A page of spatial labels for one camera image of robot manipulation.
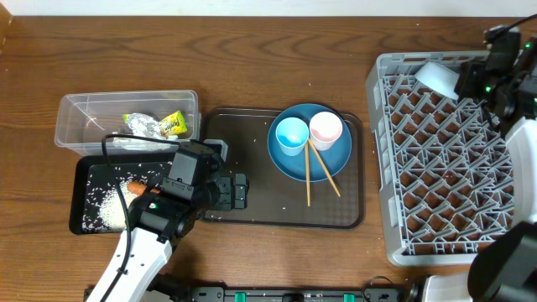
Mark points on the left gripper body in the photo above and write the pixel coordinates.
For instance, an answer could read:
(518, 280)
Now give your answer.
(221, 195)

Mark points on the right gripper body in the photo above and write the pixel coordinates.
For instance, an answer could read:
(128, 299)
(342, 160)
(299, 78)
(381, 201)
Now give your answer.
(483, 85)

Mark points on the foil snack wrapper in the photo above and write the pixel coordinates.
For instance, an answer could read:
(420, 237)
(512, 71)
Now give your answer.
(144, 125)

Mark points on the orange carrot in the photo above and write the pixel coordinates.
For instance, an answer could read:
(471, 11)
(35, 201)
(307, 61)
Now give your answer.
(136, 188)

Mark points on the white tissue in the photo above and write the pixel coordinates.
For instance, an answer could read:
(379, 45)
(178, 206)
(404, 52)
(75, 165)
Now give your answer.
(141, 145)

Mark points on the light blue bowl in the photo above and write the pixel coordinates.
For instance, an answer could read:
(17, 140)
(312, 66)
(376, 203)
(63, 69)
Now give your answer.
(439, 79)

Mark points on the white rice pile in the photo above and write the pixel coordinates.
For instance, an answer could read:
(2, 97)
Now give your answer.
(102, 211)

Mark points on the light blue cup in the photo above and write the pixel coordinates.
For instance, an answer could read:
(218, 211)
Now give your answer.
(292, 134)

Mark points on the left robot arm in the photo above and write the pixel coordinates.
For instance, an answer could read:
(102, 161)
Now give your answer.
(163, 212)

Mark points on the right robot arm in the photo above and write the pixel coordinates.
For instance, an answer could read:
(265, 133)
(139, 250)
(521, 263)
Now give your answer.
(506, 269)

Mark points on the grey dishwasher rack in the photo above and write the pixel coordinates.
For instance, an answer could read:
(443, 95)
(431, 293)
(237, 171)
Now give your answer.
(447, 185)

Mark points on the black waste tray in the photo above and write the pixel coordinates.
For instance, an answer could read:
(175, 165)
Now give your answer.
(82, 169)

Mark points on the brown serving tray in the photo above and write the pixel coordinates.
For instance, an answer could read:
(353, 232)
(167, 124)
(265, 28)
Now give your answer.
(275, 199)

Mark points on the left wooden chopstick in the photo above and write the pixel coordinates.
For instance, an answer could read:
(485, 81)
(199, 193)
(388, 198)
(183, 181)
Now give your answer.
(307, 172)

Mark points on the wooden chopstick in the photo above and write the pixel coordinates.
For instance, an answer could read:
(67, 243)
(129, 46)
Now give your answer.
(307, 172)
(325, 169)

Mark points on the right wooden chopstick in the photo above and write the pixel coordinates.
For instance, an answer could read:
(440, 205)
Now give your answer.
(325, 169)

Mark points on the clear plastic bin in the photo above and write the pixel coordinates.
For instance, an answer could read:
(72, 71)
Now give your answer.
(83, 119)

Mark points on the white pink cup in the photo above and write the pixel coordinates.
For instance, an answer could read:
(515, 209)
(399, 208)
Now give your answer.
(325, 129)

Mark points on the dark blue plate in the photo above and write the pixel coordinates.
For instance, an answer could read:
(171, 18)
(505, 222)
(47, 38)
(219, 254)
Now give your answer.
(335, 158)

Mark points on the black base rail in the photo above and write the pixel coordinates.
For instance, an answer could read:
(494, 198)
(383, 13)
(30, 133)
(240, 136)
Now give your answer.
(377, 289)

